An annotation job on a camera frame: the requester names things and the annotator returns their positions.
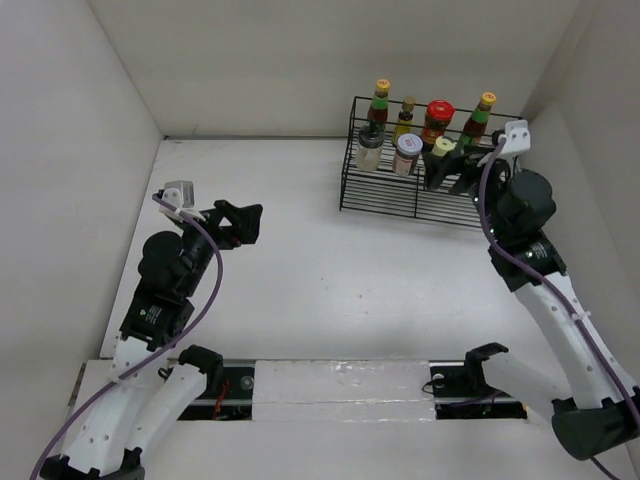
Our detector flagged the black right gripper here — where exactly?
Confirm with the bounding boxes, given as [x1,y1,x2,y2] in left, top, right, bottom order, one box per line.
[421,143,511,240]

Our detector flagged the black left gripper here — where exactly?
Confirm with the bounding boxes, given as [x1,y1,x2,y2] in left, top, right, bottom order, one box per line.
[176,198,262,296]

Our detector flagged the green label sauce bottle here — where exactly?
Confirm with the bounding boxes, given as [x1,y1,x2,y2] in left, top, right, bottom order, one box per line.
[457,92,497,146]

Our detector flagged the white lid jar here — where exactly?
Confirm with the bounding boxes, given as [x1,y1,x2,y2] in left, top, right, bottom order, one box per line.
[392,133,423,177]

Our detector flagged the red lid chili jar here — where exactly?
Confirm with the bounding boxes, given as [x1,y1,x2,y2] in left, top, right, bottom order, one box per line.
[420,100,455,153]

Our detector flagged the small yellow oil bottle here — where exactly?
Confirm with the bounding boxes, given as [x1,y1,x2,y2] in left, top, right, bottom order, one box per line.
[394,96,415,139]

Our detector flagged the black cap spice shaker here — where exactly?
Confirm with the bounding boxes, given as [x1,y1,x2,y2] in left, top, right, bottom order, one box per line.
[355,122,384,171]

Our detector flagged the yellow cap chili sauce bottle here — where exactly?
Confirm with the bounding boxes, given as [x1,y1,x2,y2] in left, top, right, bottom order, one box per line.
[367,79,391,132]

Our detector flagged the yellow lid spice shaker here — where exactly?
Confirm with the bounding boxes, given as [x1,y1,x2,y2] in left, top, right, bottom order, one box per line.
[431,136,456,157]

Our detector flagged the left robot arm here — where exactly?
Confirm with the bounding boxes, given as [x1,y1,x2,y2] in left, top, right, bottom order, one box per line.
[31,187,263,479]

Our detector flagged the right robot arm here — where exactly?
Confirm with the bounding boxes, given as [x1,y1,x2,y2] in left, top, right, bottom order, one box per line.
[425,136,639,461]

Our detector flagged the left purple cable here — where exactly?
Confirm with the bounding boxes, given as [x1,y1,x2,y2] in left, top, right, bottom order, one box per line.
[27,194,224,480]

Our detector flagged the black wire rack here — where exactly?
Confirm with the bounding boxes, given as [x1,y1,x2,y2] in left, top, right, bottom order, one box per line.
[337,95,524,230]

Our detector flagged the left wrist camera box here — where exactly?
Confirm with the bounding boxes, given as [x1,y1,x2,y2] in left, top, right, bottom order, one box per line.
[152,180,205,223]

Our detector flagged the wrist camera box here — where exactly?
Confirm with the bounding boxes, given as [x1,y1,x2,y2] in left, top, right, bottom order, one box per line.
[478,119,532,167]
[152,180,205,223]

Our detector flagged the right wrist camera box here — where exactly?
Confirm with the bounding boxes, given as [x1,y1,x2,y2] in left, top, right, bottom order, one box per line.
[478,119,532,167]

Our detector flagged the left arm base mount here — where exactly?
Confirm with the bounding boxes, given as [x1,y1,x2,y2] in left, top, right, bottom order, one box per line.
[178,360,255,421]

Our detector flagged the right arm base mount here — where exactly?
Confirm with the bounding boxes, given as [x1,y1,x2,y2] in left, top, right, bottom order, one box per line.
[422,361,528,421]

